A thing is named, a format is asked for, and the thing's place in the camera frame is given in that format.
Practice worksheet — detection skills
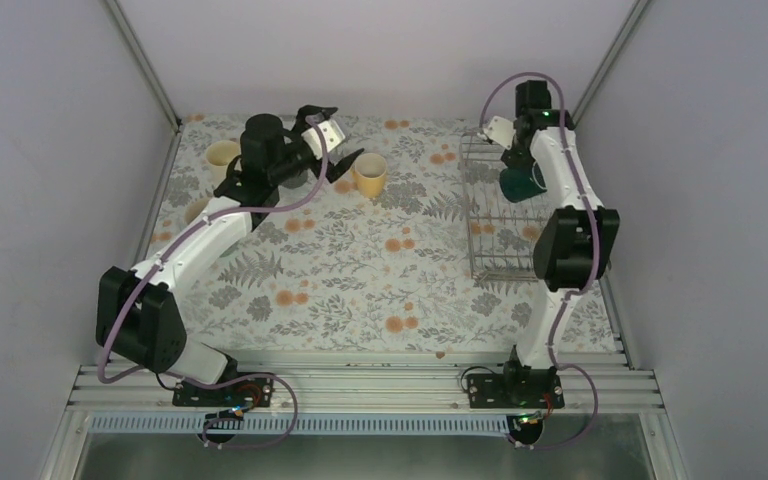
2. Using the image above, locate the dark green mug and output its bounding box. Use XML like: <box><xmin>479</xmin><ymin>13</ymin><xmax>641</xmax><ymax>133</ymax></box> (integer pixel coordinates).
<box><xmin>281</xmin><ymin>170</ymin><xmax>309</xmax><ymax>189</ymax></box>
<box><xmin>499</xmin><ymin>163</ymin><xmax>548</xmax><ymax>203</ymax></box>

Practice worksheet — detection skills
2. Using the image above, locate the yellow mug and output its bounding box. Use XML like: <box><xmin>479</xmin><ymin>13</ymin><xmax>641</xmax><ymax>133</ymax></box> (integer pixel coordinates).
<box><xmin>352</xmin><ymin>153</ymin><xmax>388</xmax><ymax>199</ymax></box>

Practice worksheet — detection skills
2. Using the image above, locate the cream ribbed mug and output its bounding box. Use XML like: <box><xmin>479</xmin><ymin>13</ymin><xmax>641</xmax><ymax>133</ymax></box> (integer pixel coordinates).
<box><xmin>205</xmin><ymin>140</ymin><xmax>241</xmax><ymax>186</ymax></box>

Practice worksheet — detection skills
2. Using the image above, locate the floral white mug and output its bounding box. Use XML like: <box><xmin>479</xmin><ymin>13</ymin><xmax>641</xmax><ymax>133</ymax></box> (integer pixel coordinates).
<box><xmin>177</xmin><ymin>197</ymin><xmax>251</xmax><ymax>263</ymax></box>

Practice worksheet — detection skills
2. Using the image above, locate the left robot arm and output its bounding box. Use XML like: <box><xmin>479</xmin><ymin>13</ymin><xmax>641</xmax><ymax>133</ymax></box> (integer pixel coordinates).
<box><xmin>95</xmin><ymin>105</ymin><xmax>360</xmax><ymax>405</ymax></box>

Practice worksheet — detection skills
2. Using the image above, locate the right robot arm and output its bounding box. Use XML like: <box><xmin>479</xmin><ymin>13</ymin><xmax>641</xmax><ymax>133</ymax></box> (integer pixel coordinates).
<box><xmin>497</xmin><ymin>80</ymin><xmax>620</xmax><ymax>407</ymax></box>

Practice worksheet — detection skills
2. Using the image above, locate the floral table mat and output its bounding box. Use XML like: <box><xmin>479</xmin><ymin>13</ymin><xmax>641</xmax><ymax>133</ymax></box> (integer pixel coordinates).
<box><xmin>118</xmin><ymin>113</ymin><xmax>617</xmax><ymax>354</ymax></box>

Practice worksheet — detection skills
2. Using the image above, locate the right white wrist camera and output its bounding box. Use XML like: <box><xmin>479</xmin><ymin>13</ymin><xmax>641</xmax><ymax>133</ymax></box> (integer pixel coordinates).
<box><xmin>478</xmin><ymin>116</ymin><xmax>516</xmax><ymax>150</ymax></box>

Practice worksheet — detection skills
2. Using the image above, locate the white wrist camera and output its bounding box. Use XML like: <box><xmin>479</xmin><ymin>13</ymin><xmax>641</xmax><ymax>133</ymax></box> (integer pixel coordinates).
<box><xmin>301</xmin><ymin>119</ymin><xmax>346</xmax><ymax>160</ymax></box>
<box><xmin>478</xmin><ymin>116</ymin><xmax>516</xmax><ymax>150</ymax></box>

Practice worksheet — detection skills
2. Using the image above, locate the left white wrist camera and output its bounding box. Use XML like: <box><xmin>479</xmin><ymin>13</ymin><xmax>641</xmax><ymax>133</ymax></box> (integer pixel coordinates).
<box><xmin>301</xmin><ymin>119</ymin><xmax>346</xmax><ymax>160</ymax></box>

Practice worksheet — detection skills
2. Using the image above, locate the wire dish rack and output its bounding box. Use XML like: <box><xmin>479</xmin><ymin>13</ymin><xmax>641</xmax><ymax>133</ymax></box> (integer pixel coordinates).
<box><xmin>458</xmin><ymin>131</ymin><xmax>551</xmax><ymax>282</ymax></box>

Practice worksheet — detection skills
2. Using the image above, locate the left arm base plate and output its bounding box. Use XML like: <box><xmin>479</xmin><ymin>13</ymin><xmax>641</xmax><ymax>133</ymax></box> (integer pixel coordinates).
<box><xmin>172</xmin><ymin>372</ymin><xmax>275</xmax><ymax>409</ymax></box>

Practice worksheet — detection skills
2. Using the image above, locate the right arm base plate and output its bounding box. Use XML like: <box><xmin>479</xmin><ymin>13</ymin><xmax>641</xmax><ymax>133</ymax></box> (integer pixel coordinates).
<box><xmin>466</xmin><ymin>370</ymin><xmax>566</xmax><ymax>409</ymax></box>

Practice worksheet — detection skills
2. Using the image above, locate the white slotted cable duct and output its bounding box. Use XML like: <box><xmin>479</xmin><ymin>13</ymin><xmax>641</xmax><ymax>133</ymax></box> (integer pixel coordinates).
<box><xmin>88</xmin><ymin>412</ymin><xmax>509</xmax><ymax>437</ymax></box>

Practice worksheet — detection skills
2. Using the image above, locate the aluminium mounting rail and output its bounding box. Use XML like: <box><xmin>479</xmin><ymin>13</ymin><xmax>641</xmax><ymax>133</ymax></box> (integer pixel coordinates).
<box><xmin>67</xmin><ymin>366</ymin><xmax>665</xmax><ymax>414</ymax></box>

